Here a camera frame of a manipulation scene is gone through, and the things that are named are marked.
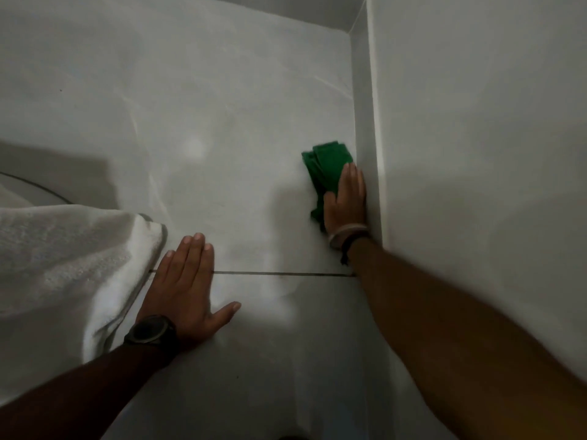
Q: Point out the person's left hand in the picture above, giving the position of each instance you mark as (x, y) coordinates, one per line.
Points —
(183, 293)

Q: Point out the person's right hand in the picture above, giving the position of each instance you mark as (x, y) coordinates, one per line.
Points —
(346, 206)

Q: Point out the green cloth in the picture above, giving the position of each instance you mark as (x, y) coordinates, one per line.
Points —
(328, 167)

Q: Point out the person's right forearm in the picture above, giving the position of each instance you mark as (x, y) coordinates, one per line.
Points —
(449, 343)

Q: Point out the person's left forearm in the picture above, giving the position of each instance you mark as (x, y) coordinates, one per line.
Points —
(78, 394)

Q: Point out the black wrist band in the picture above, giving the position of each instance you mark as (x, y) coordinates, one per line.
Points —
(351, 242)

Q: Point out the black wristwatch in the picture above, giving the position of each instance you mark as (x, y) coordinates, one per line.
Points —
(151, 332)

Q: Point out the white towel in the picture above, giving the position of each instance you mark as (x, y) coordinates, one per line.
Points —
(59, 270)

